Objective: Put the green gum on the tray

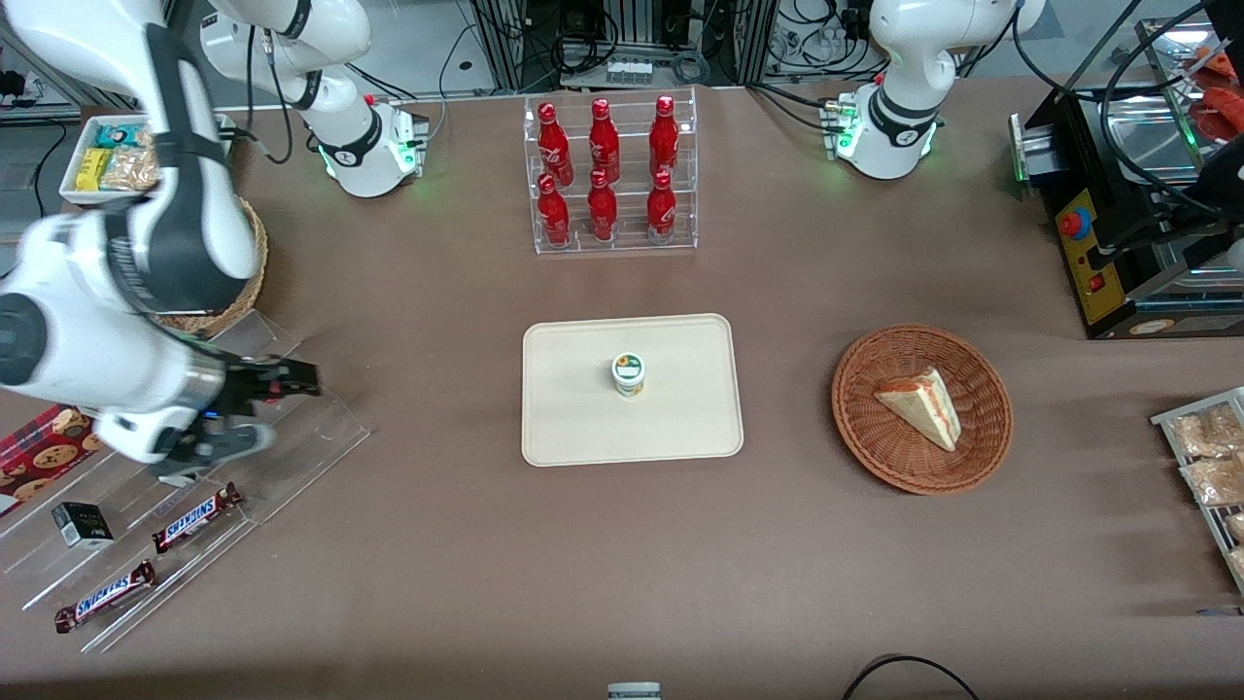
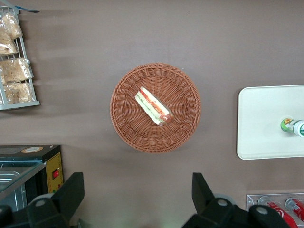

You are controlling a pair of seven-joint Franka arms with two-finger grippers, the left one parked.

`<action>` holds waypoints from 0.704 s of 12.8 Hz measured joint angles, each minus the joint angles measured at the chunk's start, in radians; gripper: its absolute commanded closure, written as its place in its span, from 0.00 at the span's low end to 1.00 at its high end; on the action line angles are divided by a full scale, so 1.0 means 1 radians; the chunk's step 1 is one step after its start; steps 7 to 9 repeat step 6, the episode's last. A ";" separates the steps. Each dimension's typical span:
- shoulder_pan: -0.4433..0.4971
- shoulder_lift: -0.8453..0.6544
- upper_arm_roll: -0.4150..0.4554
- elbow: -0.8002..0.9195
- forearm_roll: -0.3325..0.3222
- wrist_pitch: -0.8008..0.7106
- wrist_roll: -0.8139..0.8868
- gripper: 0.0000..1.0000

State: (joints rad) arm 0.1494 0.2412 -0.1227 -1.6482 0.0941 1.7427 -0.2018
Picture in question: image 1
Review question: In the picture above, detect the light wicker basket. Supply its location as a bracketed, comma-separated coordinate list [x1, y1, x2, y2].
[155, 194, 269, 339]

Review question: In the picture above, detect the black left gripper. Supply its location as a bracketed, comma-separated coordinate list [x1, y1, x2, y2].
[1086, 187, 1230, 276]

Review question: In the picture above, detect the red food item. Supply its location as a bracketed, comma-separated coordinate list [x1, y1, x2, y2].
[1188, 47, 1244, 145]

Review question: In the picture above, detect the clear bag of crackers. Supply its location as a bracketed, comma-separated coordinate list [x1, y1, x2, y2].
[1180, 455, 1244, 508]
[1170, 402, 1244, 460]

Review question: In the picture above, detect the clear acrylic stepped stand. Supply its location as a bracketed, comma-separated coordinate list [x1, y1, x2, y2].
[0, 309, 371, 654]

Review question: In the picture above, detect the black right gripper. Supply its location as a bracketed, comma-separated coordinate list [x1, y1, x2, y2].
[194, 356, 323, 429]

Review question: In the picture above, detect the red cookie box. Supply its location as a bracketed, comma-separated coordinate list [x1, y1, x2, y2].
[0, 403, 106, 516]

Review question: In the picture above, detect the black conveyor toaster machine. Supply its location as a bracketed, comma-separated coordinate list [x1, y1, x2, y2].
[1009, 17, 1244, 341]

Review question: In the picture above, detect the red cola bottle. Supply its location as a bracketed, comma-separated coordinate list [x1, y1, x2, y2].
[537, 102, 575, 186]
[588, 97, 622, 184]
[646, 170, 678, 240]
[648, 94, 681, 179]
[537, 173, 572, 246]
[588, 169, 620, 242]

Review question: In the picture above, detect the beige plastic tray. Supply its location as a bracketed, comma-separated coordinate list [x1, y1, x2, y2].
[522, 313, 745, 469]

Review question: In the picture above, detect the clear acrylic bottle rack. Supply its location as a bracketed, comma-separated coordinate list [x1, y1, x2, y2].
[523, 86, 699, 256]

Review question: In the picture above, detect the triangular wrapped sandwich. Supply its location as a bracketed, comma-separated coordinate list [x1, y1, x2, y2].
[873, 367, 963, 453]

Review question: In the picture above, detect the round brown wicker basket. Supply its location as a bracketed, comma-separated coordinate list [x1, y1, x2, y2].
[831, 323, 1015, 497]

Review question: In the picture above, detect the clear bag of nuts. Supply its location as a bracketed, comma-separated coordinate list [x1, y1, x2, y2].
[101, 144, 161, 192]

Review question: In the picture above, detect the white snack bin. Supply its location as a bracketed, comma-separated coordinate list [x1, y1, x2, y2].
[60, 114, 237, 209]

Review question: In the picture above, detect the small black box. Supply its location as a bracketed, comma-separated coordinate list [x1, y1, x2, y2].
[52, 501, 116, 550]

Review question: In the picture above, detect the black cable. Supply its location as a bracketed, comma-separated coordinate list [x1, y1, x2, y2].
[841, 654, 983, 700]

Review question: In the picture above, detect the snickers bar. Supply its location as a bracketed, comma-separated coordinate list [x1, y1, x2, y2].
[151, 482, 244, 555]
[53, 559, 158, 635]

